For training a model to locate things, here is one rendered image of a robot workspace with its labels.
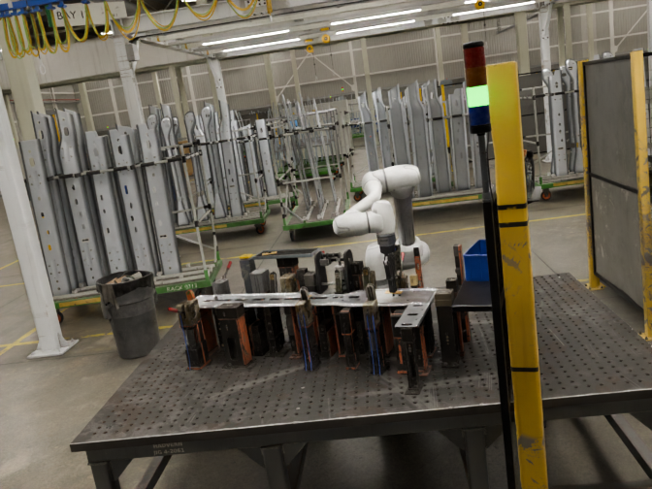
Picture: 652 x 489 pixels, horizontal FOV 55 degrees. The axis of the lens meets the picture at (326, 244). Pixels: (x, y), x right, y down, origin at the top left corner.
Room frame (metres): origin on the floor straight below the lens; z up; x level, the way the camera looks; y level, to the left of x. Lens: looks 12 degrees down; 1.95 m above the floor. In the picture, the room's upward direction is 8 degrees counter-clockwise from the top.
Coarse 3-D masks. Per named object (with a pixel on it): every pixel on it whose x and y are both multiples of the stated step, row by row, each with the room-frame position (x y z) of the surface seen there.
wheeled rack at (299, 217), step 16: (272, 128) 9.43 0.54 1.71; (320, 128) 9.89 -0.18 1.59; (272, 144) 9.27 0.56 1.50; (336, 144) 9.22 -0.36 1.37; (336, 176) 9.22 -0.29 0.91; (288, 192) 10.20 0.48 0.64; (304, 208) 10.66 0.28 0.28; (336, 208) 10.13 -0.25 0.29; (288, 224) 9.30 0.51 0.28; (304, 224) 9.24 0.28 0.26; (320, 224) 9.22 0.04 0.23
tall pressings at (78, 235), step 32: (128, 128) 7.38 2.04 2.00; (64, 160) 7.14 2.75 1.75; (96, 160) 7.14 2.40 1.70; (128, 160) 7.13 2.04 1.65; (160, 160) 7.15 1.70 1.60; (32, 192) 6.86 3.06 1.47; (64, 192) 7.36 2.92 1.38; (96, 192) 7.10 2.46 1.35; (128, 192) 7.09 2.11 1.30; (160, 192) 7.08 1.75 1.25; (64, 224) 7.12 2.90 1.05; (96, 224) 7.32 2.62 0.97; (128, 224) 7.08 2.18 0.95; (64, 256) 6.88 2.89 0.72; (96, 256) 7.08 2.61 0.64; (128, 256) 7.30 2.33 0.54; (160, 256) 7.11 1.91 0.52; (64, 288) 6.81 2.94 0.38
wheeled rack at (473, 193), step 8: (424, 104) 10.51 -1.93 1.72; (408, 120) 10.39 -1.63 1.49; (392, 152) 9.72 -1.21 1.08; (448, 152) 10.48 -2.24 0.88; (392, 160) 9.71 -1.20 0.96; (472, 160) 10.40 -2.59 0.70; (472, 184) 10.12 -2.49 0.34; (416, 192) 10.26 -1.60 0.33; (448, 192) 9.92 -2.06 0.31; (456, 192) 9.90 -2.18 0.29; (464, 192) 9.66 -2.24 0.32; (472, 192) 9.63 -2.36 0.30; (480, 192) 9.61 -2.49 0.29; (416, 200) 9.77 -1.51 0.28; (424, 200) 9.70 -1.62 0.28; (432, 200) 9.62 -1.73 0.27; (440, 200) 9.59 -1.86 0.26; (448, 200) 9.57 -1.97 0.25; (456, 200) 9.55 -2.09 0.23; (464, 200) 9.54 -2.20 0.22
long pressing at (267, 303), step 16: (400, 288) 3.02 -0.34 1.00; (416, 288) 2.98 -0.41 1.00; (432, 288) 2.95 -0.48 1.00; (208, 304) 3.25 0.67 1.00; (256, 304) 3.12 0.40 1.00; (272, 304) 3.09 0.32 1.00; (288, 304) 3.05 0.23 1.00; (320, 304) 2.98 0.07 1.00; (336, 304) 2.95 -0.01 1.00; (352, 304) 2.90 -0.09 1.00; (384, 304) 2.83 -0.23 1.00; (400, 304) 2.80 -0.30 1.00
